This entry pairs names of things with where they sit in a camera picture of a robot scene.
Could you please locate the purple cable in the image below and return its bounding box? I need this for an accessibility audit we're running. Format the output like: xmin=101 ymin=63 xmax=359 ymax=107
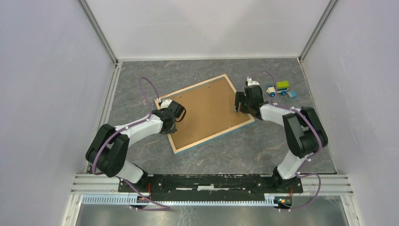
xmin=91 ymin=77 xmax=172 ymax=211
xmin=252 ymin=71 xmax=323 ymax=213

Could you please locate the brown cardboard backing board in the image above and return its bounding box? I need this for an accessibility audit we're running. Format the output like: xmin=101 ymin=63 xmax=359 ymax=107
xmin=159 ymin=78 xmax=251 ymax=150

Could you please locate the wooden picture frame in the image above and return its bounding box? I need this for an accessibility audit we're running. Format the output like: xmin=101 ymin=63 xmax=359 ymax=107
xmin=154 ymin=73 xmax=255 ymax=155

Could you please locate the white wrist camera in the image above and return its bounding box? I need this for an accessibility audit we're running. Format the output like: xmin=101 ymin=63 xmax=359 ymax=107
xmin=246 ymin=76 xmax=260 ymax=88
xmin=157 ymin=99 xmax=172 ymax=109

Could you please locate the small blue grey brick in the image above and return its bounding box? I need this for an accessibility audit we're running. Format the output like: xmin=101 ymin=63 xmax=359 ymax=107
xmin=284 ymin=91 xmax=297 ymax=101

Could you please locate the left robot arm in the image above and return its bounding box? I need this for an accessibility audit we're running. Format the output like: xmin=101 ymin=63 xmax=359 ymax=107
xmin=85 ymin=99 xmax=187 ymax=184

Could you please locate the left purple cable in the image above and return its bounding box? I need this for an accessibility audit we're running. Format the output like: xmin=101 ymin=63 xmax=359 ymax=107
xmin=91 ymin=77 xmax=172 ymax=211

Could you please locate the white cable duct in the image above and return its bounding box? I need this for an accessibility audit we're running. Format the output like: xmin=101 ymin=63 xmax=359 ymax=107
xmin=81 ymin=194 xmax=278 ymax=207

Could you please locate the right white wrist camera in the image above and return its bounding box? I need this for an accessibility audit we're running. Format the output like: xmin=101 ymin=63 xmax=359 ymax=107
xmin=246 ymin=76 xmax=260 ymax=88

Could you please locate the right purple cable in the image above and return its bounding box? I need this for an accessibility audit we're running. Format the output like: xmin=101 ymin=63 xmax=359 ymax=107
xmin=252 ymin=71 xmax=323 ymax=213

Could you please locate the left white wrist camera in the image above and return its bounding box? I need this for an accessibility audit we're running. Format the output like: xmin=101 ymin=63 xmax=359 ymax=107
xmin=157 ymin=99 xmax=172 ymax=109

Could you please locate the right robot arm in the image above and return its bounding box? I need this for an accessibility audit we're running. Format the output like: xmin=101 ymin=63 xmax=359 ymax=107
xmin=234 ymin=85 xmax=328 ymax=187

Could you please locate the toy brick car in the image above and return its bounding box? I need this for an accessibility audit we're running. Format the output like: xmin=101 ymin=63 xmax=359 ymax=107
xmin=266 ymin=81 xmax=290 ymax=97

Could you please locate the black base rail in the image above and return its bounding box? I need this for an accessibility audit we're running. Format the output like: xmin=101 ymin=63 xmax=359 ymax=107
xmin=133 ymin=174 xmax=303 ymax=202

